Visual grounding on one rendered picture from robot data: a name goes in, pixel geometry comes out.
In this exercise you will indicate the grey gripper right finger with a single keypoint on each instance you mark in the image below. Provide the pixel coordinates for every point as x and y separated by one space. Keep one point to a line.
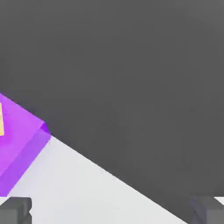
210 212

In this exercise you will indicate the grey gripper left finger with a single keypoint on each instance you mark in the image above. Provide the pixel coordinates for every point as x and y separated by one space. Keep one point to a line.
14 210

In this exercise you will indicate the small yellow cube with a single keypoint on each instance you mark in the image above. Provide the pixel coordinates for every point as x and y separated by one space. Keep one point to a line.
1 120

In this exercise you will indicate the large purple box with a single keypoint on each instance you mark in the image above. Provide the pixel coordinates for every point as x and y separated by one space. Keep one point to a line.
19 136

